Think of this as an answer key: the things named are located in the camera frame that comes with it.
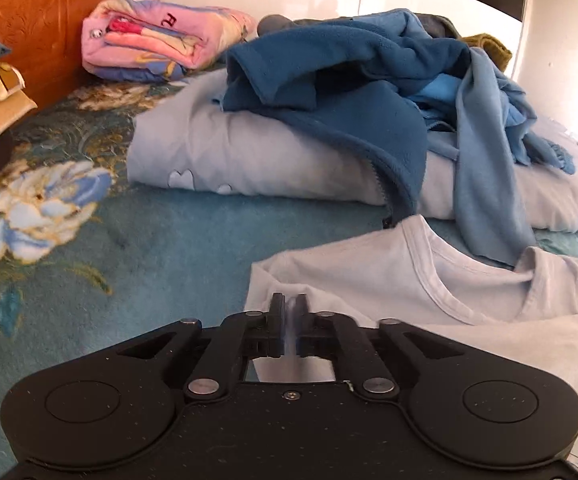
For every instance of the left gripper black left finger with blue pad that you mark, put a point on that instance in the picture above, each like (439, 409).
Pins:
(240, 338)

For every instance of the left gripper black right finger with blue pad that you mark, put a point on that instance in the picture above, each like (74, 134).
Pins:
(337, 338)

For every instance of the dark grey garment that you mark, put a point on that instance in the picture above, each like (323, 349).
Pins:
(400, 22)

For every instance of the dark blue fleece jacket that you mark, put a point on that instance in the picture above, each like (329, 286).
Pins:
(348, 85)

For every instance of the teal floral bed blanket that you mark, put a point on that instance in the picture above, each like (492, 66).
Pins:
(146, 257)

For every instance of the mustard yellow garment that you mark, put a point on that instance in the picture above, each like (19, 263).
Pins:
(498, 53)

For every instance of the light blue folded duvet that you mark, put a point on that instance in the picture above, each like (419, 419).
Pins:
(188, 142)

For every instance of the pale blue long-sleeve shirt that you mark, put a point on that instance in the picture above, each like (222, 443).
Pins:
(528, 314)

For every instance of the light blue garment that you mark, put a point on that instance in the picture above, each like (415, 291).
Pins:
(483, 122)

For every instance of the pink folded cartoon quilt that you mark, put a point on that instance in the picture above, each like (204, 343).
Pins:
(156, 41)

